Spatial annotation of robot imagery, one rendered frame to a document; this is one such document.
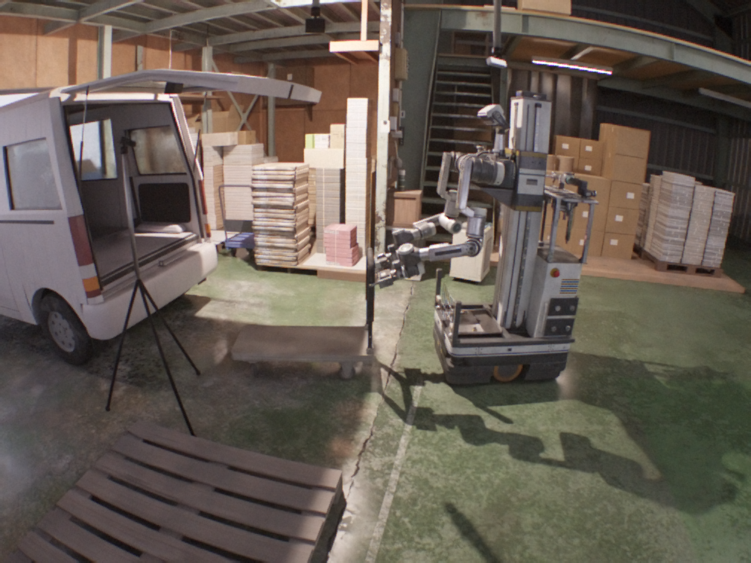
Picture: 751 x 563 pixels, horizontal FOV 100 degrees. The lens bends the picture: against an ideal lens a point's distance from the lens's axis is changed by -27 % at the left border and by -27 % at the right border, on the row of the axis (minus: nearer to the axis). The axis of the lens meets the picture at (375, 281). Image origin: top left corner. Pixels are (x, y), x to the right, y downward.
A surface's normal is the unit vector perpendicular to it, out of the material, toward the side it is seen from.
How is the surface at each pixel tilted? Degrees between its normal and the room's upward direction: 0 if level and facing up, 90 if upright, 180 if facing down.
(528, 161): 90
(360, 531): 0
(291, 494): 0
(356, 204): 90
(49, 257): 90
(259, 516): 0
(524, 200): 90
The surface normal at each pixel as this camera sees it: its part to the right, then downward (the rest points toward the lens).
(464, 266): -0.45, 0.30
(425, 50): -0.19, 0.34
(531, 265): 0.06, 0.36
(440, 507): 0.03, -0.93
